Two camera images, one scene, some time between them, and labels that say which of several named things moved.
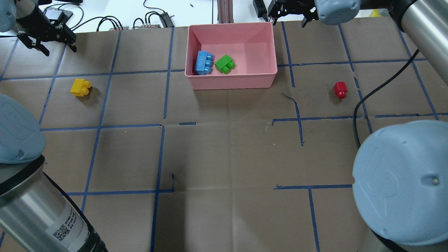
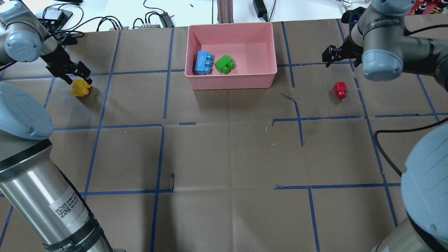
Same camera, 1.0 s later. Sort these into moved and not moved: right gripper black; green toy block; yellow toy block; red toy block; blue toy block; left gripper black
Moved: right gripper black; left gripper black
Not moved: blue toy block; green toy block; red toy block; yellow toy block
